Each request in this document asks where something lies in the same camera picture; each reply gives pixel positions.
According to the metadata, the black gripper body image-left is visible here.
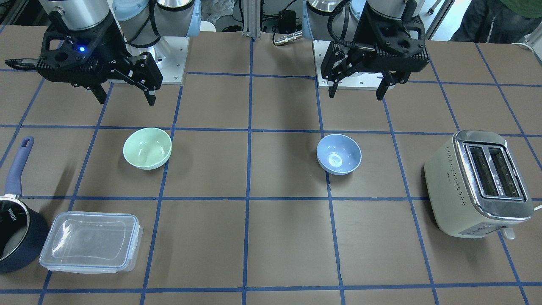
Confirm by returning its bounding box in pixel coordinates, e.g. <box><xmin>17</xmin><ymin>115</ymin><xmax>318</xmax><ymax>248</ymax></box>
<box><xmin>5</xmin><ymin>11</ymin><xmax>163</xmax><ymax>93</ymax></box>

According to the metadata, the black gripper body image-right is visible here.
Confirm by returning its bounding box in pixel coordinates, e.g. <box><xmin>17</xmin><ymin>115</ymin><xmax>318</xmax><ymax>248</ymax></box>
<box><xmin>320</xmin><ymin>4</ymin><xmax>430</xmax><ymax>83</ymax></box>

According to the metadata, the green bowl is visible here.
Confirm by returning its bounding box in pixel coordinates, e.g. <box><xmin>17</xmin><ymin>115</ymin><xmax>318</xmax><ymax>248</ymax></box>
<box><xmin>122</xmin><ymin>128</ymin><xmax>172</xmax><ymax>170</ymax></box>

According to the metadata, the blue bowl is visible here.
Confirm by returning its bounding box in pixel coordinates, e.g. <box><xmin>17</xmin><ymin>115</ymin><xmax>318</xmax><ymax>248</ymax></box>
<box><xmin>317</xmin><ymin>134</ymin><xmax>362</xmax><ymax>175</ymax></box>

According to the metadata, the black power adapter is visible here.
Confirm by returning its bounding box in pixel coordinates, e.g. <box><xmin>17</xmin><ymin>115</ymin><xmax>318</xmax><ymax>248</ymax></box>
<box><xmin>277</xmin><ymin>10</ymin><xmax>297</xmax><ymax>33</ymax></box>

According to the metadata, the person in dark clothes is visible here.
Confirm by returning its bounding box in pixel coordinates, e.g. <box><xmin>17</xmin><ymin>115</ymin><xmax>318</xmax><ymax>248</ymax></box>
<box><xmin>450</xmin><ymin>0</ymin><xmax>542</xmax><ymax>43</ymax></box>

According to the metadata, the cream two-slot toaster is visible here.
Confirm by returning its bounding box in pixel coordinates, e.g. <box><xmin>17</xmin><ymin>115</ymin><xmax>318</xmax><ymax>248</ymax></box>
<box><xmin>423</xmin><ymin>130</ymin><xmax>535</xmax><ymax>240</ymax></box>

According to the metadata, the clear plastic food container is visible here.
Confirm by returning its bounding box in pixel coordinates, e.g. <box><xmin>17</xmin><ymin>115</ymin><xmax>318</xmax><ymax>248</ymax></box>
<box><xmin>39</xmin><ymin>211</ymin><xmax>143</xmax><ymax>274</ymax></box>

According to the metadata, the dark blue saucepan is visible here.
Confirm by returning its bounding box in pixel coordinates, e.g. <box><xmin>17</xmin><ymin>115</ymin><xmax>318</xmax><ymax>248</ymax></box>
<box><xmin>0</xmin><ymin>136</ymin><xmax>49</xmax><ymax>274</ymax></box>

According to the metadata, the metal base plate image-right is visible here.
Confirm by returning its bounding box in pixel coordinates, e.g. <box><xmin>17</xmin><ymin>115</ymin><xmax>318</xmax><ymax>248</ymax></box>
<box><xmin>312</xmin><ymin>40</ymin><xmax>403</xmax><ymax>90</ymax></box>

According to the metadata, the metal base plate image-left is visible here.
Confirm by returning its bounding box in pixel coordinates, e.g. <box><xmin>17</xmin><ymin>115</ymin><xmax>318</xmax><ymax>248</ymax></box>
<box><xmin>126</xmin><ymin>35</ymin><xmax>190</xmax><ymax>85</ymax></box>

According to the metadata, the metal cable connector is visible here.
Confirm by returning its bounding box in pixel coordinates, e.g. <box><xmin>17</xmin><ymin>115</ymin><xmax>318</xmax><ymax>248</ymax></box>
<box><xmin>272</xmin><ymin>30</ymin><xmax>303</xmax><ymax>47</ymax></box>

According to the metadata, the aluminium frame post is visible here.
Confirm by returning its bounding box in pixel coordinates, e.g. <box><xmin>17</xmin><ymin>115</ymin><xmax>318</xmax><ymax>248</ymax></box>
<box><xmin>241</xmin><ymin>0</ymin><xmax>262</xmax><ymax>41</ymax></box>

